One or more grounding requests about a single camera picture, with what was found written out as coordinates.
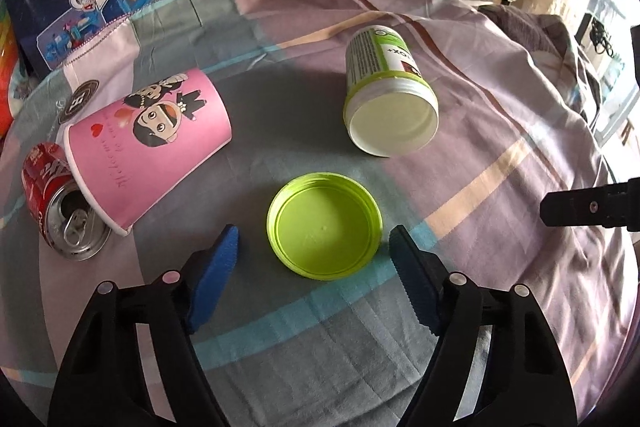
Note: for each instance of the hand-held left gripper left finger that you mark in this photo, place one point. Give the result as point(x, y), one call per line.
point(215, 277)

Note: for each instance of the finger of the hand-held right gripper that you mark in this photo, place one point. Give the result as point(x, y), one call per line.
point(590, 207)

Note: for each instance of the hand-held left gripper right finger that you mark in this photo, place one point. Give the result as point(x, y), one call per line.
point(412, 277)

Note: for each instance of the green plastic lid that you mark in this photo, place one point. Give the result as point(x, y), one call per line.
point(325, 232)

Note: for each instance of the pink striped bed sheet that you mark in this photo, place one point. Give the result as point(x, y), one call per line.
point(500, 132)

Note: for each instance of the pink cartoon paper cup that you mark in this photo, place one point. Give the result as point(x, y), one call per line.
point(165, 142)

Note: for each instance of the purple floral blanket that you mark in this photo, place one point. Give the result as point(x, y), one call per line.
point(530, 32)

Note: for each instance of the red soda can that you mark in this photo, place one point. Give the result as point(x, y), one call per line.
point(40, 177)

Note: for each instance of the dark round sticker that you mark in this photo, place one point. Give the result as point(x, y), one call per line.
point(80, 102)

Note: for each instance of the white jar with green label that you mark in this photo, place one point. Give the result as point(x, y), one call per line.
point(375, 57)

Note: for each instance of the colourful plastic toy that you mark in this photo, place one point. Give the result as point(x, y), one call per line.
point(6, 72)

